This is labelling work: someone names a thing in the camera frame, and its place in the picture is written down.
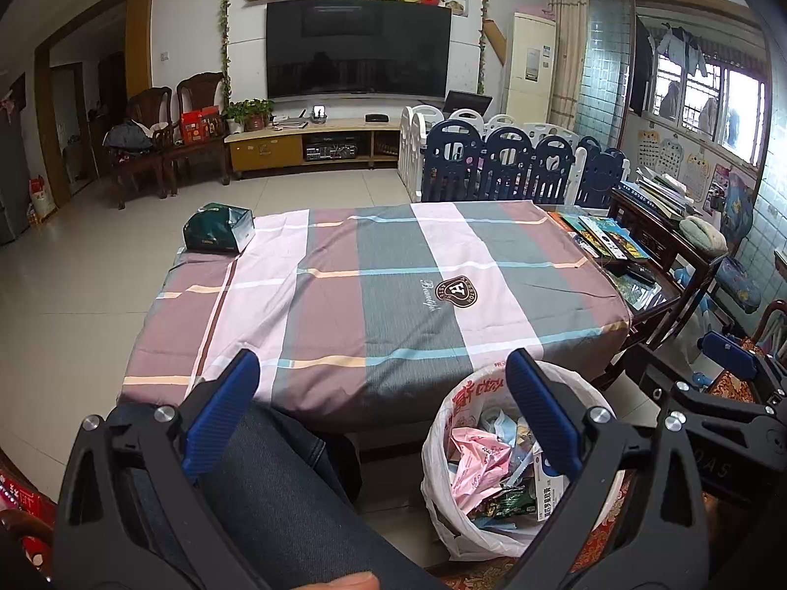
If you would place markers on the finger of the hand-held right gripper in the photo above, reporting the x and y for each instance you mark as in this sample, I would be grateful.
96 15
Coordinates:
731 353
655 369

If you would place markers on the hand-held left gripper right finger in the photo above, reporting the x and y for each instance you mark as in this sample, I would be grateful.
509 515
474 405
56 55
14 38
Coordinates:
547 418

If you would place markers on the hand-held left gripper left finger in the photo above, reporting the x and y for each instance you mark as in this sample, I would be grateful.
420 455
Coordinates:
218 418

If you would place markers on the white blue medicine box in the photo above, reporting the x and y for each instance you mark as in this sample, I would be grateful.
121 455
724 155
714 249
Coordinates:
548 491

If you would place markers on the pink plastic bag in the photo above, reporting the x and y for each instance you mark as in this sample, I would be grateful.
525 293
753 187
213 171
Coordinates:
479 461

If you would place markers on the red green snack bag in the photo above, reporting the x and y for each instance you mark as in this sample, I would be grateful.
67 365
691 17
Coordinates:
504 501

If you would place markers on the white plastic bin bag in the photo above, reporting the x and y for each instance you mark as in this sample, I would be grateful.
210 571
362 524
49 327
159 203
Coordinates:
442 504

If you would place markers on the person's left hand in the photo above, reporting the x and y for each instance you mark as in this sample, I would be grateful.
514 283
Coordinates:
347 582

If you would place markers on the person's legs in jeans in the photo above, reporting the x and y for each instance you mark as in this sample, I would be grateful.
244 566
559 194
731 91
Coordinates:
276 491

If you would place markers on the black remote control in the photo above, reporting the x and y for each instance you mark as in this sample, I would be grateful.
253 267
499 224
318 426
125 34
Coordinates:
630 273

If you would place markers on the grey green cushion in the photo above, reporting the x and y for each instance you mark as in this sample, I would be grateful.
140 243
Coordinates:
703 235

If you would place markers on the row of children's books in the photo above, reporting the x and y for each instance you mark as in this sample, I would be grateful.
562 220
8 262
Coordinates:
599 236

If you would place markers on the blue chair cushion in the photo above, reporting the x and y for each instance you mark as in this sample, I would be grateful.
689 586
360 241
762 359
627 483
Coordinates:
736 206

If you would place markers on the stack of books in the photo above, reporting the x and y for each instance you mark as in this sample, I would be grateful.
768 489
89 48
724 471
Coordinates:
661 196

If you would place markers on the green tissue box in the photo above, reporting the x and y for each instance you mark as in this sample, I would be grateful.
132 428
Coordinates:
212 230

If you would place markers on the red printed packet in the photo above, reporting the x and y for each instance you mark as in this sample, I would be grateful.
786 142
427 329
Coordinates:
24 504

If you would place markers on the barred window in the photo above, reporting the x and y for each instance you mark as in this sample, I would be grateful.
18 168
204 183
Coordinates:
725 110

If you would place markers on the white navy playpen fence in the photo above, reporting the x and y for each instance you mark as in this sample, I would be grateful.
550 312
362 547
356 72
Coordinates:
510 160

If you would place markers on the yellow wooden television cabinet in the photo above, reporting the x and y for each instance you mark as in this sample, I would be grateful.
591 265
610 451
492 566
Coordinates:
264 150

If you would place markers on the red white sack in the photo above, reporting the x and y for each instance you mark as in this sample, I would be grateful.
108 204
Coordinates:
42 198

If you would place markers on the black amplifier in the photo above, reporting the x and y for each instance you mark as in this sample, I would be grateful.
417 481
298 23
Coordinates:
332 150

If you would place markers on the red gift box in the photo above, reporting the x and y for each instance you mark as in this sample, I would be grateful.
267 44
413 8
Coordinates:
201 126

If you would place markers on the dark bag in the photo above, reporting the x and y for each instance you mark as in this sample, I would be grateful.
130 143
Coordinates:
128 136

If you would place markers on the hanging dark garment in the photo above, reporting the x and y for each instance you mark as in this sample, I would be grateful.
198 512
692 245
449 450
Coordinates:
642 67

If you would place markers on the green potted plant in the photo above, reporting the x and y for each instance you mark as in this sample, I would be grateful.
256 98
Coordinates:
246 114

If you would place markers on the hanging blue jacket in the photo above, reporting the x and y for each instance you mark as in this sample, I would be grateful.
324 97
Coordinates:
681 49

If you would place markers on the cream standing air conditioner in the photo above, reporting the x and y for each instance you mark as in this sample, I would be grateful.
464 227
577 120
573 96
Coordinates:
529 86

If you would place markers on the grey refrigerator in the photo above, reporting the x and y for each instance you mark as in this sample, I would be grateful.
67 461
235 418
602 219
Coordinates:
12 178

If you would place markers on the small desk clock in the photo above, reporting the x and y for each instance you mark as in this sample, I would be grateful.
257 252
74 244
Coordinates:
320 112

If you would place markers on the black laptop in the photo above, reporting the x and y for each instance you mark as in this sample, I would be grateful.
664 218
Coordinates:
467 104

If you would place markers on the beige curtain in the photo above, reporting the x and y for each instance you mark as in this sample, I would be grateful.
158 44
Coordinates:
569 55

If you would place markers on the black set-top box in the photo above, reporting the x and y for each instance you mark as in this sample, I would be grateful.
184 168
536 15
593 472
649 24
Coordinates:
376 117

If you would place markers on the slanted wooden board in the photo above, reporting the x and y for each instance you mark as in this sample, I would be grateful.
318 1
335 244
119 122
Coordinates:
495 42

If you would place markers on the ivy garland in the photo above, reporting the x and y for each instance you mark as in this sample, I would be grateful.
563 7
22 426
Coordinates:
224 31
484 24

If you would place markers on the large black television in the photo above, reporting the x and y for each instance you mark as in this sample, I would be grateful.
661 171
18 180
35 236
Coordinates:
356 49

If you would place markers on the wall learning chart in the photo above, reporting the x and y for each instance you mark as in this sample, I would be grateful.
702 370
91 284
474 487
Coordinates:
699 177
671 157
648 146

